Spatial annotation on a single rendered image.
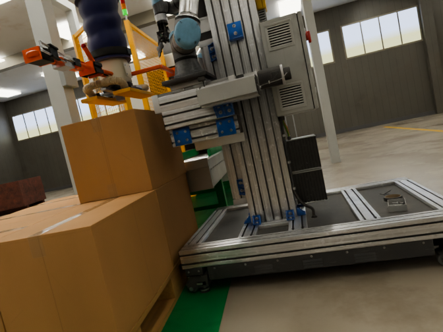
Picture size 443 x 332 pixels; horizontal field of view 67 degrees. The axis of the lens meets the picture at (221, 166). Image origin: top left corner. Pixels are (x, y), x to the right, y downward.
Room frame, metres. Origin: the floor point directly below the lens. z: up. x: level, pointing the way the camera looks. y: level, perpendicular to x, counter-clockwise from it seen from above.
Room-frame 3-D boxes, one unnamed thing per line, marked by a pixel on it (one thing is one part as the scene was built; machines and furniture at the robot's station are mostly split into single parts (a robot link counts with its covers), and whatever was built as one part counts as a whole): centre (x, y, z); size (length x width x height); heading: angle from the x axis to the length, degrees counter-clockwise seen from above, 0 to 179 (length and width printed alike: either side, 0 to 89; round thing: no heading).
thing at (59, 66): (1.48, 0.57, 1.18); 0.07 x 0.07 x 0.04; 78
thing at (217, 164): (3.39, -0.08, 0.50); 2.31 x 0.05 x 0.19; 171
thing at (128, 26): (4.11, 0.55, 1.05); 1.17 x 0.10 x 2.10; 171
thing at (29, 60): (1.35, 0.61, 1.18); 0.08 x 0.07 x 0.05; 168
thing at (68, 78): (3.17, 1.21, 1.62); 0.20 x 0.05 x 0.30; 171
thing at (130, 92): (1.92, 0.39, 1.08); 0.34 x 0.10 x 0.05; 168
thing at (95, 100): (1.96, 0.57, 1.08); 0.34 x 0.10 x 0.05; 168
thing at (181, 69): (1.70, 0.06, 1.09); 0.15 x 0.15 x 0.10
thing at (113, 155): (1.93, 0.49, 0.74); 0.60 x 0.40 x 0.40; 169
